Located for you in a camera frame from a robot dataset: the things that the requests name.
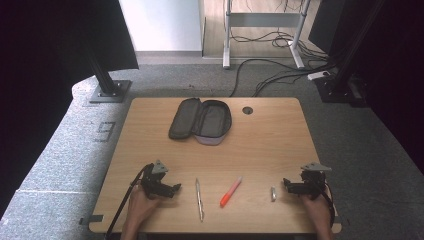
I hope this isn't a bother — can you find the dark curtain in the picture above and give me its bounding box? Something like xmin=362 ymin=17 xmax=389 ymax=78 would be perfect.
xmin=0 ymin=0 xmax=140 ymax=219
xmin=307 ymin=0 xmax=424 ymax=176

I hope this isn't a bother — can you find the black metal stand with base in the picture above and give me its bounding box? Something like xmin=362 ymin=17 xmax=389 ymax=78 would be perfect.
xmin=314 ymin=0 xmax=388 ymax=108
xmin=83 ymin=46 xmax=133 ymax=104

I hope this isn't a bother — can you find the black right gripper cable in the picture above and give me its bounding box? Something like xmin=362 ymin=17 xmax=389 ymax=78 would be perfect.
xmin=320 ymin=181 xmax=336 ymax=228

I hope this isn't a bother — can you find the orange highlighter marker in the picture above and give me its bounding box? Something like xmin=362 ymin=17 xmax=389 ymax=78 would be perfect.
xmin=219 ymin=176 xmax=244 ymax=209

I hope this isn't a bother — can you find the person's left hand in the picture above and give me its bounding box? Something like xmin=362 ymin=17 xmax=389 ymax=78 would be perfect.
xmin=126 ymin=185 xmax=162 ymax=228

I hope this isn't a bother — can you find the person's right hand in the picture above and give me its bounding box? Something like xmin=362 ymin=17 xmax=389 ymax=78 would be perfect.
xmin=300 ymin=193 xmax=332 ymax=228

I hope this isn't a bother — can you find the white ballpoint pen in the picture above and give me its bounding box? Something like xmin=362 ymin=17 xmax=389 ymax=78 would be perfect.
xmin=194 ymin=177 xmax=205 ymax=223

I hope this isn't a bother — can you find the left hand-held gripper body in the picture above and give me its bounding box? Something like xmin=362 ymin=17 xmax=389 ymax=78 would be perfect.
xmin=140 ymin=159 xmax=171 ymax=200

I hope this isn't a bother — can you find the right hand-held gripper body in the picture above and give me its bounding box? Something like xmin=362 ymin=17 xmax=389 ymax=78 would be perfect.
xmin=299 ymin=161 xmax=333 ymax=200

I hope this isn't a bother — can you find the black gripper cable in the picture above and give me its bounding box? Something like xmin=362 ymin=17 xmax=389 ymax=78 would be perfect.
xmin=320 ymin=181 xmax=336 ymax=228
xmin=105 ymin=163 xmax=155 ymax=240

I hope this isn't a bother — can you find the dark grey pencil case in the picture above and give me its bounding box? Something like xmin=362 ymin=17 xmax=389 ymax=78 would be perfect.
xmin=167 ymin=97 xmax=233 ymax=147

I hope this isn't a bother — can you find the white power strip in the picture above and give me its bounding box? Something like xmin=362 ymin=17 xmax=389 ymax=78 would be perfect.
xmin=306 ymin=70 xmax=332 ymax=81

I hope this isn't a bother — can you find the white partition panel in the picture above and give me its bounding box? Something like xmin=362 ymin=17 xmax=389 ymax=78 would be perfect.
xmin=118 ymin=0 xmax=205 ymax=58

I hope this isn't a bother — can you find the tangle of black floor cables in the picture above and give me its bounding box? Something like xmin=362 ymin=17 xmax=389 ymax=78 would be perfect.
xmin=229 ymin=29 xmax=332 ymax=62

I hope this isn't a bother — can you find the white desk frame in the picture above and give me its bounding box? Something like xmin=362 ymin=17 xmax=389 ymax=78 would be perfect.
xmin=222 ymin=0 xmax=313 ymax=70

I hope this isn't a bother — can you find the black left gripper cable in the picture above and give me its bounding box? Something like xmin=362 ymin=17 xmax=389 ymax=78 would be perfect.
xmin=105 ymin=163 xmax=155 ymax=240

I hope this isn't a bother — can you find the long black floor cable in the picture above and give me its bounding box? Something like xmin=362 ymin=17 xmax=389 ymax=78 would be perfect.
xmin=229 ymin=58 xmax=303 ymax=98

